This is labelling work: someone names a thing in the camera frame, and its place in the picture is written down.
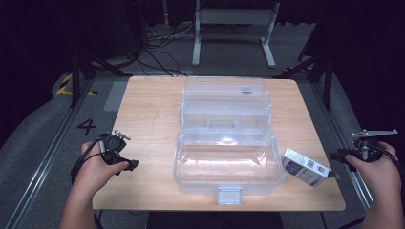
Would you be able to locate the yellow black floor tape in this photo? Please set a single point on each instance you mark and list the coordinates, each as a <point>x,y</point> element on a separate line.
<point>62,92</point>

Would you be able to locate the white medicine box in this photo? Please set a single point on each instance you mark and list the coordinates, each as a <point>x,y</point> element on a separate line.
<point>302,167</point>

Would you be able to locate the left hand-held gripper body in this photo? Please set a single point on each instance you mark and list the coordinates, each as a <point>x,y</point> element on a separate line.
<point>111,147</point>

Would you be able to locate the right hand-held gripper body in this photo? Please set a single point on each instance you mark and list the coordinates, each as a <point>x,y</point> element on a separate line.
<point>366,152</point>

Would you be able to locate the white metal stand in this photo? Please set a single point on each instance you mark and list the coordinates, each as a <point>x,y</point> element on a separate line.
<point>196,47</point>

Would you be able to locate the person's right hand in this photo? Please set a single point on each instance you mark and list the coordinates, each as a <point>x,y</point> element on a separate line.
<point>375,178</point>

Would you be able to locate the person's left hand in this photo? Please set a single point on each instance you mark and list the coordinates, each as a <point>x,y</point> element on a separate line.
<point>95,171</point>

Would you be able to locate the clear plastic storage box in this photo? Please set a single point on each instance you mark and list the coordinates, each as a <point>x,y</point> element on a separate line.
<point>223,95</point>

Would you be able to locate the black tripod stand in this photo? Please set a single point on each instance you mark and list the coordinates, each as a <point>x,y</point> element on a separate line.
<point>328,86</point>
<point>75,82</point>

